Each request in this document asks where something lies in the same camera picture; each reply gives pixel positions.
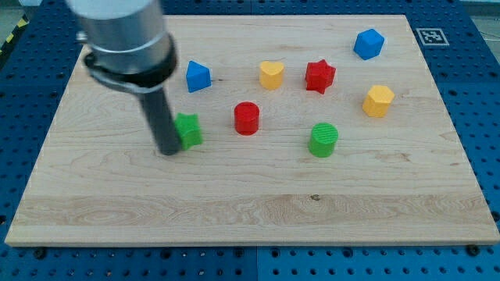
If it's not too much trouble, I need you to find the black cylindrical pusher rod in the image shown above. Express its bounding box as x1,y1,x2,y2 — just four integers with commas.
137,89,181,155

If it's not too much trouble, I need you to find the green star block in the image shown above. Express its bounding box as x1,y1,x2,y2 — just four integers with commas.
174,112,203,151

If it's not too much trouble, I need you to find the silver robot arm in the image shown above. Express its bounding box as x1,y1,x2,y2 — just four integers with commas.
66,0,181,155

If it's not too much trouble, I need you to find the red star block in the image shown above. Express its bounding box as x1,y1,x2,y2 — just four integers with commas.
305,59,336,94

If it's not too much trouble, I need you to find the blue triangle block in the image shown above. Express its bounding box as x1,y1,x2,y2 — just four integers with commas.
185,61,212,93

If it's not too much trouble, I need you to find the red cylinder block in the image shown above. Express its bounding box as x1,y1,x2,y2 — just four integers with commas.
234,101,260,136

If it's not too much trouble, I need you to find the yellow heart block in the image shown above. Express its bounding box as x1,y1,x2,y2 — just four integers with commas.
259,61,284,90

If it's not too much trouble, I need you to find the wooden board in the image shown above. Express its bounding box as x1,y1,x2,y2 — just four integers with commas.
5,15,499,247

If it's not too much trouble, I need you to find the green cylinder block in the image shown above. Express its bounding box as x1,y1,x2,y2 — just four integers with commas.
308,123,339,158

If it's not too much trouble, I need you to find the yellow hexagon block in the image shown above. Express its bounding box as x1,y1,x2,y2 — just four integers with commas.
362,85,395,118

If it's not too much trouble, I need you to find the blue hexagon block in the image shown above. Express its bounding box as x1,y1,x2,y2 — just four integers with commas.
353,29,385,60

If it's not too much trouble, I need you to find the white fiducial marker tag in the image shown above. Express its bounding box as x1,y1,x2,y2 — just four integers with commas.
416,28,449,46

